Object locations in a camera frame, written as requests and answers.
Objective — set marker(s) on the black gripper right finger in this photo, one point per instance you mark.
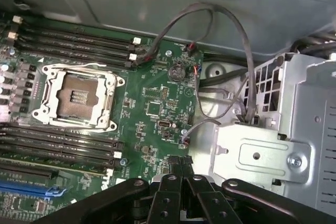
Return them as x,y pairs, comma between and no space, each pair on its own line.
210,200

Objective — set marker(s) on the silver socket locking lever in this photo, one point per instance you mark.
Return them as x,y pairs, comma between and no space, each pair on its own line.
89,64

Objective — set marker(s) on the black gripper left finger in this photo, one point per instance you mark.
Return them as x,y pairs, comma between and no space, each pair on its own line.
168,200

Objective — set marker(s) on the blue expansion slot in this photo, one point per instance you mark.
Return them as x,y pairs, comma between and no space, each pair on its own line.
21,186

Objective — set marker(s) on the silver disk bay cage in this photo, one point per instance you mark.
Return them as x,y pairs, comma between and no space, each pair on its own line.
262,153

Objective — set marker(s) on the long black expansion slot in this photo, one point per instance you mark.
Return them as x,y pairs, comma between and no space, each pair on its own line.
31,174

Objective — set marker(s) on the silver CPU socket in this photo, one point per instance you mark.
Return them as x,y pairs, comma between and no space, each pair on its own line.
78,95

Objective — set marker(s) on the green motherboard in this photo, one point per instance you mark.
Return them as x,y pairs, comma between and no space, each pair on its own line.
157,119

